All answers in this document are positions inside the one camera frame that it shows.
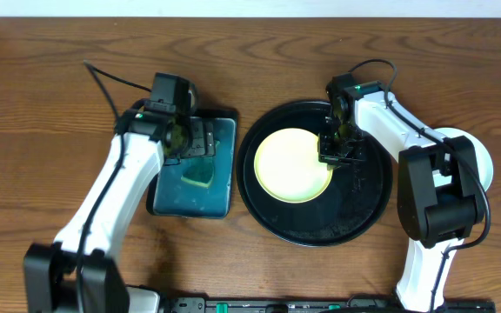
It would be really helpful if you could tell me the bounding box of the green yellow sponge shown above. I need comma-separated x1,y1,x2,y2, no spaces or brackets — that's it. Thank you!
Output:
181,156,215,188

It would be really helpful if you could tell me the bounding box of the yellow plate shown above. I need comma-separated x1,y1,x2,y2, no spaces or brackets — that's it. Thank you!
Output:
253,128,333,203

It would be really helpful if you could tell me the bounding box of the mint plate with large scribble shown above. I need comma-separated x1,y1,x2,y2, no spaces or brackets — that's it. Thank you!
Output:
437,127,494,191

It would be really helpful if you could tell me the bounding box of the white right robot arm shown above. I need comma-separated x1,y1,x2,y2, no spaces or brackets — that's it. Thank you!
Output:
318,74,490,312

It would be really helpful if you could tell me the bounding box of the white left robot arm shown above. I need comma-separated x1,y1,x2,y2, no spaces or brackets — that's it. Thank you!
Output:
23,112,218,312

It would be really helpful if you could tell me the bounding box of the round black serving tray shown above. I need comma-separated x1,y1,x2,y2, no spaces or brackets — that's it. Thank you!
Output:
236,100,392,247

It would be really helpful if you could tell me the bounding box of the black rectangular water tray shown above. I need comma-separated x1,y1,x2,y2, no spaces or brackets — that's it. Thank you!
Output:
146,109,237,218

